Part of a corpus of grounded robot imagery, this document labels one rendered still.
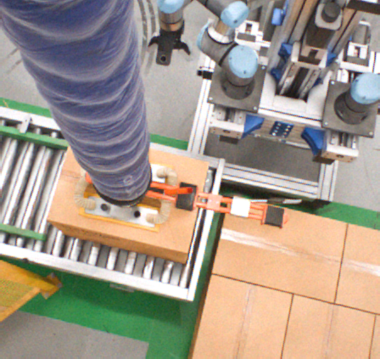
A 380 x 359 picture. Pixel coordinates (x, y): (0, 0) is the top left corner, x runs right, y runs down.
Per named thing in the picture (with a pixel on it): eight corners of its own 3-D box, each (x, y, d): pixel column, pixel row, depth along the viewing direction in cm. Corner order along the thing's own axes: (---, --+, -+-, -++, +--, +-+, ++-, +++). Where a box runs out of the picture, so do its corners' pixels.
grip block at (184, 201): (173, 207, 221) (173, 204, 215) (178, 184, 223) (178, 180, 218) (193, 212, 221) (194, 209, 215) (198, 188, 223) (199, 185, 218)
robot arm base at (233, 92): (223, 63, 239) (226, 53, 229) (258, 70, 239) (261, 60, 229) (216, 95, 235) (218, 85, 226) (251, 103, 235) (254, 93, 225)
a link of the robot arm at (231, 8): (295, 2, 193) (226, 39, 158) (271, -18, 195) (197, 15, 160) (313, -27, 185) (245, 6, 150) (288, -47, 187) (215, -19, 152)
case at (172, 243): (64, 234, 267) (46, 219, 228) (86, 157, 277) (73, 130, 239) (185, 264, 265) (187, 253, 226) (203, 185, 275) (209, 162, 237)
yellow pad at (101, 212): (78, 215, 229) (76, 213, 224) (84, 192, 232) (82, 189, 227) (159, 232, 228) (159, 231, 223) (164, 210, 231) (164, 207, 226)
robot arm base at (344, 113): (336, 87, 238) (343, 77, 228) (371, 95, 237) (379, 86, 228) (331, 120, 234) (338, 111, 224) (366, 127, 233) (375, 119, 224)
